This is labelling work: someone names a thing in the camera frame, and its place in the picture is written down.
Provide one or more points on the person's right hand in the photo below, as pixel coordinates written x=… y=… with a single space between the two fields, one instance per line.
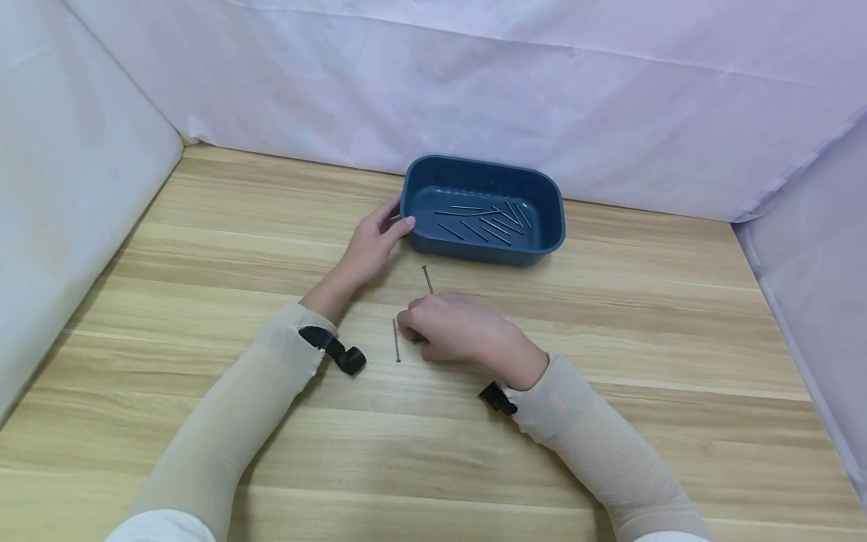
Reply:
x=460 y=327

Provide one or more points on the person's left hand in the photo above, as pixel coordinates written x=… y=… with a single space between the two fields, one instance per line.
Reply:
x=366 y=252

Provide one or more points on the person's right fingers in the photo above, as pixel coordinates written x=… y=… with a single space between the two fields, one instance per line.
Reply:
x=413 y=322

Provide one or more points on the dark blue plastic tray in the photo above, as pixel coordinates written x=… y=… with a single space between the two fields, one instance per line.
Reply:
x=433 y=192

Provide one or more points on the person's left forearm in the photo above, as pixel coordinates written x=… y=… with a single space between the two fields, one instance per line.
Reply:
x=230 y=421

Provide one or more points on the person's right forearm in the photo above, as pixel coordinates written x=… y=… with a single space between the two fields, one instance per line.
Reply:
x=596 y=444

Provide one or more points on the long steel nail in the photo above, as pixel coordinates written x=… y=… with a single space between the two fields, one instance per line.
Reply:
x=428 y=279
x=396 y=342

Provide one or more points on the black wrist band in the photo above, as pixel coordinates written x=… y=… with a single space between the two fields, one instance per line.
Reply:
x=333 y=348
x=498 y=399

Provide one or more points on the pile of steel nails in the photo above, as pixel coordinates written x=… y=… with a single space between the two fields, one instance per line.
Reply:
x=489 y=220

